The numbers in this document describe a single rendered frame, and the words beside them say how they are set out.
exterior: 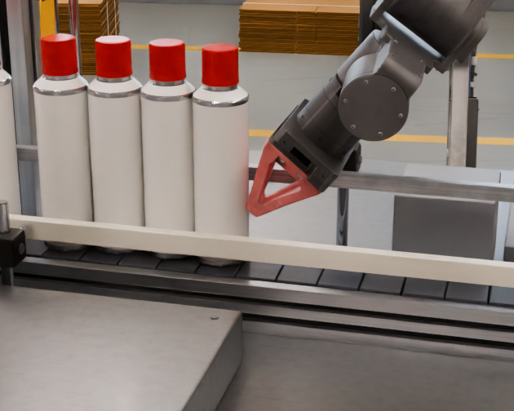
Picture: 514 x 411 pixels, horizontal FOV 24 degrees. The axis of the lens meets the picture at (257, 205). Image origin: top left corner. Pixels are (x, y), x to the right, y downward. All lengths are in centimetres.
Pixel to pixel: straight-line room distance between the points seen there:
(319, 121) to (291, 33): 456
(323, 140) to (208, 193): 12
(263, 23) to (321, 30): 28
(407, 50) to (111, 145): 30
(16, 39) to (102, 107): 21
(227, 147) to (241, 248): 9
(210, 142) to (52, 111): 15
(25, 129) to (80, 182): 18
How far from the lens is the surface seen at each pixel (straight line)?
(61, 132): 112
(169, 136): 109
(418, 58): 99
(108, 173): 112
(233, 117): 107
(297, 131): 104
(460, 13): 101
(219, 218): 110
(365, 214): 138
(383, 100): 96
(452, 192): 111
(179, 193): 111
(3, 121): 116
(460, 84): 217
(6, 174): 118
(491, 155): 426
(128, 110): 110
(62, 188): 114
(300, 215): 137
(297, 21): 559
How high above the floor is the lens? 133
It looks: 21 degrees down
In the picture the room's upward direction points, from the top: straight up
